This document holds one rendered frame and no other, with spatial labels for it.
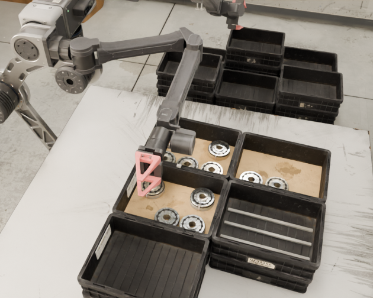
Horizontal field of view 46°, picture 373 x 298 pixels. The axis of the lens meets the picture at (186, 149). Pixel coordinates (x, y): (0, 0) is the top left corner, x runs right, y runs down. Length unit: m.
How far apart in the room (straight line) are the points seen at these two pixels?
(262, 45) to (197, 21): 1.34
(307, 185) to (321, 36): 2.78
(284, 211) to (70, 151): 1.10
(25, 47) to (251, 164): 1.07
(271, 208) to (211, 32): 2.81
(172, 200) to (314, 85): 1.58
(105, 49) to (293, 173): 1.01
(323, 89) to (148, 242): 1.79
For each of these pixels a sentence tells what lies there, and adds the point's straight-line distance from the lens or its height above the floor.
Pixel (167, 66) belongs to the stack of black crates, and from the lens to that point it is 3.12.
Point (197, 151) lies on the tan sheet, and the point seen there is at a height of 0.83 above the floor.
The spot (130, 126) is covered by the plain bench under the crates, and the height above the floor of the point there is 0.70.
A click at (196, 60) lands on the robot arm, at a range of 1.49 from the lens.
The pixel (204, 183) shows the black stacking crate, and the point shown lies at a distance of 1.86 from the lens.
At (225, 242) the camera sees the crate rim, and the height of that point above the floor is 0.93.
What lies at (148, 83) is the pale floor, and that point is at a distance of 3.77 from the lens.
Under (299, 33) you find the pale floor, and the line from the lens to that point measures 4.59.
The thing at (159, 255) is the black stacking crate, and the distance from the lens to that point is 1.72.
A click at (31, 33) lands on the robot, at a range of 1.63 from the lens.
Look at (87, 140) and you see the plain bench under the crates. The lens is 2.32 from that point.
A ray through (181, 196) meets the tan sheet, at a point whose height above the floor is 0.83.
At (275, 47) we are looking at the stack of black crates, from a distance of 3.42.
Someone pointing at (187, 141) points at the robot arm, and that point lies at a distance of 1.19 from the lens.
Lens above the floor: 2.33
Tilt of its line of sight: 47 degrees down
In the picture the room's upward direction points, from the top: 2 degrees clockwise
